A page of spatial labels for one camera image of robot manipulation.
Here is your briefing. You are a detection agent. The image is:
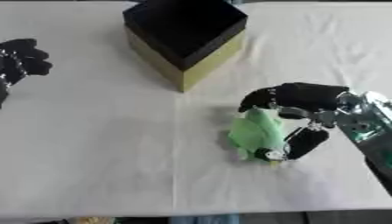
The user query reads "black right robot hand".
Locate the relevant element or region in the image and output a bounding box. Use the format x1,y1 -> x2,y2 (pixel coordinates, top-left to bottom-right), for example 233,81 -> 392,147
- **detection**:
237,82 -> 353,161

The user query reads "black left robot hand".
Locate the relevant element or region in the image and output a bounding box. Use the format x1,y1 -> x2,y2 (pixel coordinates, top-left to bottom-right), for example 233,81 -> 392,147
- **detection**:
0,38 -> 55,109

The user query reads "green soft toy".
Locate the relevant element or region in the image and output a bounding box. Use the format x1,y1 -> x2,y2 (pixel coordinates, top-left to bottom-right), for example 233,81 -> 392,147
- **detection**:
225,108 -> 288,168

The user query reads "tan box with black inside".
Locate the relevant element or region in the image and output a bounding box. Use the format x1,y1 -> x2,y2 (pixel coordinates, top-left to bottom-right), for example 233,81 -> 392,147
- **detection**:
121,0 -> 250,94

